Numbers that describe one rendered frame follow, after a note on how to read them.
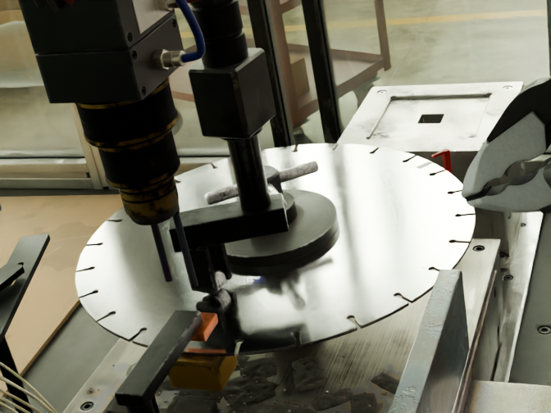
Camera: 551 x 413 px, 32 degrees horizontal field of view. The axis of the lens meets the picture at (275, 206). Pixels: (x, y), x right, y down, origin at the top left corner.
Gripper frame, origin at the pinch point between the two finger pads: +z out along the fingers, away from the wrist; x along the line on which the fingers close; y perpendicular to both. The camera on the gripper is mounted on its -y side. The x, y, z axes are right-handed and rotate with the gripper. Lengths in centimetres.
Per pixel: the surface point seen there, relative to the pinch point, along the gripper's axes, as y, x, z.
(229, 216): -8.3, 9.2, 12.1
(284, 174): 1.3, 8.8, 14.3
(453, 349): -12.1, -5.0, -0.2
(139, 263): -7.2, 10.3, 25.0
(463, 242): 2.7, -3.4, 5.2
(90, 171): 34, 23, 74
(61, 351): 1, 7, 56
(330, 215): 2.2, 3.9, 13.8
